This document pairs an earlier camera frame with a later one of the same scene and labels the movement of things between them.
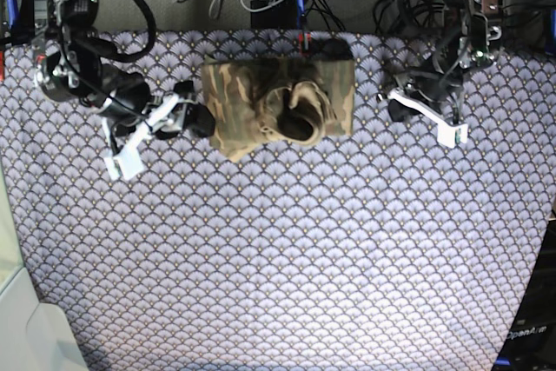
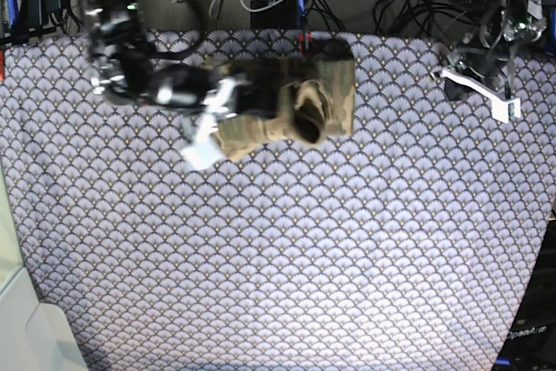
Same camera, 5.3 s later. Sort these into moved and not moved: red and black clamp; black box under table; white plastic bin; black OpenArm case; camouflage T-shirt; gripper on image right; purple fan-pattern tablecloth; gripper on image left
Moved: gripper on image left; gripper on image right
Not moved: black OpenArm case; black box under table; camouflage T-shirt; white plastic bin; red and black clamp; purple fan-pattern tablecloth
